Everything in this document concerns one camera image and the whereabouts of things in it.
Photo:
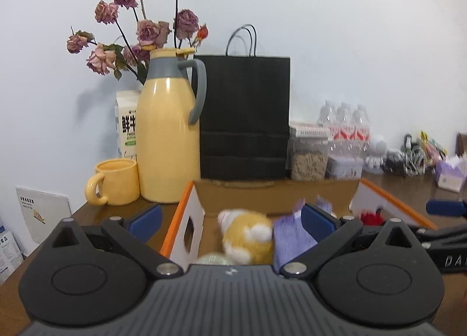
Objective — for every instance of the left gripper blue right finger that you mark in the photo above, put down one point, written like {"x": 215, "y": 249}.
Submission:
{"x": 318, "y": 223}

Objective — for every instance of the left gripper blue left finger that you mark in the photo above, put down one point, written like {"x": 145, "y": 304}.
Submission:
{"x": 145, "y": 223}

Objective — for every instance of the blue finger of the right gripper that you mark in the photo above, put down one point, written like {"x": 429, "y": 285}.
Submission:
{"x": 455, "y": 235}
{"x": 447, "y": 208}

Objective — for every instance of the purple cloth pouch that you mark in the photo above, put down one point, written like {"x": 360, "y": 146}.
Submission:
{"x": 292, "y": 240}

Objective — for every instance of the red artificial rose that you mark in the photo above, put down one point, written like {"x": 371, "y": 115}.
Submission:
{"x": 371, "y": 218}

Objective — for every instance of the yellow white plush toy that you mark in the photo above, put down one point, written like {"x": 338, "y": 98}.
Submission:
{"x": 247, "y": 237}

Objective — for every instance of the purple tissue box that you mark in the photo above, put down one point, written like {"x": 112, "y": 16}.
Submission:
{"x": 450, "y": 174}

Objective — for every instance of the yellow ceramic mug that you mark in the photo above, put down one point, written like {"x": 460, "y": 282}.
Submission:
{"x": 115, "y": 182}

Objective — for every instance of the red cardboard pumpkin box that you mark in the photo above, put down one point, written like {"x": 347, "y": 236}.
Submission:
{"x": 194, "y": 229}

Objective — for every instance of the colourful snack packets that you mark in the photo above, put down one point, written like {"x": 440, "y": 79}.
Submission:
{"x": 433, "y": 150}

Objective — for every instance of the decorated tin box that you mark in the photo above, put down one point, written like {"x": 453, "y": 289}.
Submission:
{"x": 344, "y": 168}

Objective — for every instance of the clear container with nuts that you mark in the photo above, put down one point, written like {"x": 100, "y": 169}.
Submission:
{"x": 309, "y": 158}

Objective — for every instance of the white robot figurine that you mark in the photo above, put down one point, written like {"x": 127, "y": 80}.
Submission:
{"x": 376, "y": 155}

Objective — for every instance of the yellow thermos jug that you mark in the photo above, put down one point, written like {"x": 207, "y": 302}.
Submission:
{"x": 167, "y": 124}

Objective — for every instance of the white flat box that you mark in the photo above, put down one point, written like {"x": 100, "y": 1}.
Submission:
{"x": 304, "y": 130}

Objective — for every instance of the middle water bottle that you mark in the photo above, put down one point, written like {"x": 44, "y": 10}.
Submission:
{"x": 346, "y": 129}

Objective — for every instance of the water bottle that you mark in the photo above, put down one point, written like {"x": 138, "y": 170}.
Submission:
{"x": 346, "y": 129}
{"x": 327, "y": 117}
{"x": 362, "y": 129}

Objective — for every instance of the right water bottle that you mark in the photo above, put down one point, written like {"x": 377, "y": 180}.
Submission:
{"x": 362, "y": 129}

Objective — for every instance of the left water bottle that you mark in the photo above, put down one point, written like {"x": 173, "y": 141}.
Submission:
{"x": 327, "y": 117}

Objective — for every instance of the black paper bag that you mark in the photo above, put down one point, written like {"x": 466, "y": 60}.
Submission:
{"x": 244, "y": 126}

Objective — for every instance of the white milk carton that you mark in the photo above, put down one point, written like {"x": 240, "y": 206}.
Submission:
{"x": 125, "y": 118}

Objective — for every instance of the blue white booklets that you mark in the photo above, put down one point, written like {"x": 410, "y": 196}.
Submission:
{"x": 10, "y": 254}

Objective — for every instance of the dried pink rose bouquet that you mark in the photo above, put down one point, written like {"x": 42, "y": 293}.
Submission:
{"x": 151, "y": 35}

